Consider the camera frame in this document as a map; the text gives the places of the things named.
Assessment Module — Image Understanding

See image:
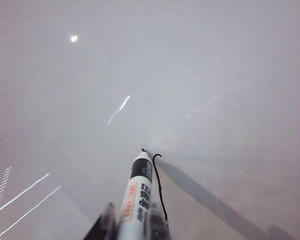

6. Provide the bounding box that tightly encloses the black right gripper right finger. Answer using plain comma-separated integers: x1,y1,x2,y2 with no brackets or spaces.
145,199,171,240

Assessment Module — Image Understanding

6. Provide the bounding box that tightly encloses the white whiteboard marker black tip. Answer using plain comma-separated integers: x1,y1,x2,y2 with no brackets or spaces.
116,149,155,240

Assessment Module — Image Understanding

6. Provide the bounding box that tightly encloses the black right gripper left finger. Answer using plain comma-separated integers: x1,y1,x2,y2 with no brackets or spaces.
85,202,119,240

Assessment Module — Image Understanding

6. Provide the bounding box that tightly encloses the white glass whiteboard black frame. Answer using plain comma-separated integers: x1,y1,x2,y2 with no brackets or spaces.
0,0,300,240

